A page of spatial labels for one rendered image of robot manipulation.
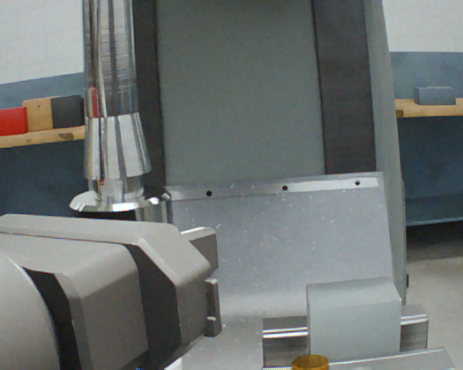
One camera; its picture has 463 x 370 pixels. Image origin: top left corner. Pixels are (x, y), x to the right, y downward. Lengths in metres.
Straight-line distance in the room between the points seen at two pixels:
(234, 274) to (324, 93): 0.22
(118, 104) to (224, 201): 0.52
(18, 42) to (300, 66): 4.13
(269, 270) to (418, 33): 4.09
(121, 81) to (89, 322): 0.12
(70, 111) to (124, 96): 3.93
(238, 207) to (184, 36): 0.20
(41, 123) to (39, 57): 0.67
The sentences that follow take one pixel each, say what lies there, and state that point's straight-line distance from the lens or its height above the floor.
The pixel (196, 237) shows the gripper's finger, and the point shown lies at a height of 1.14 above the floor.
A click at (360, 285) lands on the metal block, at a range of 0.48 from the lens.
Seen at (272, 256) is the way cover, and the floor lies 1.00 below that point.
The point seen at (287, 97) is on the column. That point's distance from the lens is 0.82.
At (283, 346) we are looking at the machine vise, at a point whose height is 1.02.
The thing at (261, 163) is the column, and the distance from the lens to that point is 0.82.
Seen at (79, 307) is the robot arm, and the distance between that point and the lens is 0.23.
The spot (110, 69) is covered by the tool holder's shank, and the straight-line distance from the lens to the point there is 0.31.
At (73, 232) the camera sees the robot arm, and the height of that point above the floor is 1.16.
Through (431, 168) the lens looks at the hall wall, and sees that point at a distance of 4.88.
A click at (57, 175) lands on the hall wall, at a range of 4.84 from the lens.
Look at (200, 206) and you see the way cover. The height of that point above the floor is 1.05.
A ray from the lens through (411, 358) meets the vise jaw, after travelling 0.45.
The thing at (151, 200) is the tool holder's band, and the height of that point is 1.16.
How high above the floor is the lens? 1.22
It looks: 10 degrees down
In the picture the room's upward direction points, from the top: 4 degrees counter-clockwise
